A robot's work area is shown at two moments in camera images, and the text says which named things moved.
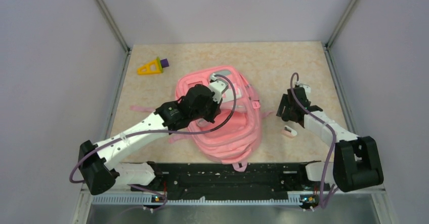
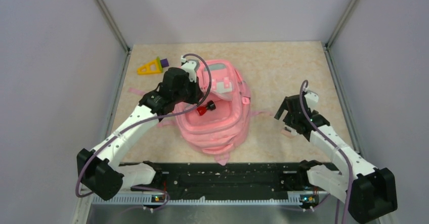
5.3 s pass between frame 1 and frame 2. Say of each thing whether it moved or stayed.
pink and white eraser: stayed
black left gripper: moved
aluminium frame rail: stayed
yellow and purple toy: stayed
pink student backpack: moved
